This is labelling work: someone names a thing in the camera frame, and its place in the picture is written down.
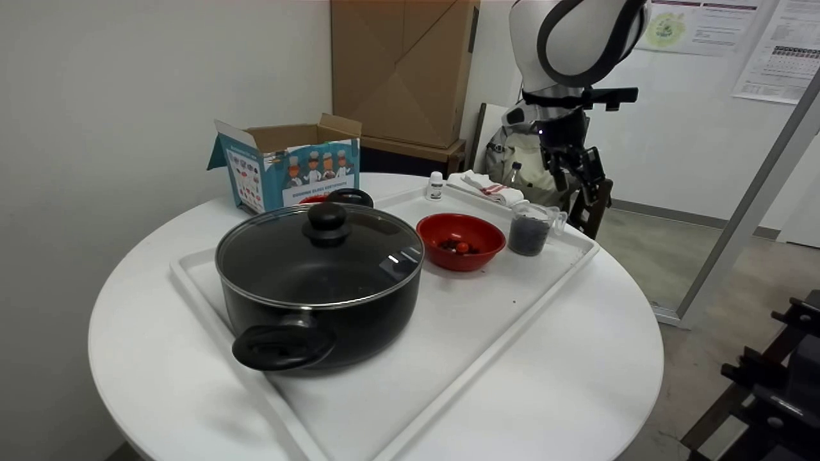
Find dark wooden chair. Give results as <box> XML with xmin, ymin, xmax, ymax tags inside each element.
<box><xmin>567</xmin><ymin>178</ymin><xmax>612</xmax><ymax>237</ymax></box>

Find small white bottle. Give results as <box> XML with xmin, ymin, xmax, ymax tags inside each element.
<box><xmin>429</xmin><ymin>172</ymin><xmax>447</xmax><ymax>199</ymax></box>

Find blue white cardboard box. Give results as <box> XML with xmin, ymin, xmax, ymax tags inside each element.
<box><xmin>207</xmin><ymin>113</ymin><xmax>362</xmax><ymax>214</ymax></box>

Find white metal frame post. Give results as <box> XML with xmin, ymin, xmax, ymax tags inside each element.
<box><xmin>653</xmin><ymin>71</ymin><xmax>820</xmax><ymax>328</ymax></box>

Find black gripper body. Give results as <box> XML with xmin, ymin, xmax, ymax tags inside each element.
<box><xmin>507</xmin><ymin>109</ymin><xmax>607</xmax><ymax>212</ymax></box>

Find black cooking pot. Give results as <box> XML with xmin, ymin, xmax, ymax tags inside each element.
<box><xmin>219</xmin><ymin>199</ymin><xmax>429</xmax><ymax>374</ymax></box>

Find clear plastic measuring jug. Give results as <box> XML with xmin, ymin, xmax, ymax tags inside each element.
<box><xmin>507</xmin><ymin>205</ymin><xmax>567</xmax><ymax>255</ymax></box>

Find beige backpack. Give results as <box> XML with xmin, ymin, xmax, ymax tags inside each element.
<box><xmin>482</xmin><ymin>127</ymin><xmax>560</xmax><ymax>205</ymax></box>

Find wall poster with green circle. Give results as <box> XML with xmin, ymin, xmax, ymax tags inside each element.
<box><xmin>638</xmin><ymin>0</ymin><xmax>762</xmax><ymax>57</ymax></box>

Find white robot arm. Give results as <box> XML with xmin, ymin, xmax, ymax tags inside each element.
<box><xmin>506</xmin><ymin>0</ymin><xmax>649</xmax><ymax>219</ymax></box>

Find white plastic tray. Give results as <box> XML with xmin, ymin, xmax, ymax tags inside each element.
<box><xmin>172</xmin><ymin>192</ymin><xmax>596</xmax><ymax>461</ymax></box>

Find tall brown cardboard box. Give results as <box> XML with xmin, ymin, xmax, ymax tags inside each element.
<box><xmin>332</xmin><ymin>0</ymin><xmax>479</xmax><ymax>164</ymax></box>

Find red bowl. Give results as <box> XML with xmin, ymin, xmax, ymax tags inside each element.
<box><xmin>415</xmin><ymin>212</ymin><xmax>506</xmax><ymax>272</ymax></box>

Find glass pot lid black knob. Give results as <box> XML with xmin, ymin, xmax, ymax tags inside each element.
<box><xmin>216</xmin><ymin>203</ymin><xmax>423</xmax><ymax>310</ymax></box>

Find white cloth red stripes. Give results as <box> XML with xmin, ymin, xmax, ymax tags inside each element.
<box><xmin>448</xmin><ymin>168</ymin><xmax>525</xmax><ymax>205</ymax></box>

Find black equipment stand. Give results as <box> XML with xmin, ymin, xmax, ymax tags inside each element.
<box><xmin>681</xmin><ymin>290</ymin><xmax>820</xmax><ymax>461</ymax></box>

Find white paper wall notice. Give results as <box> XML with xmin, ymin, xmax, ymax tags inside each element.
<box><xmin>735</xmin><ymin>0</ymin><xmax>820</xmax><ymax>105</ymax></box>

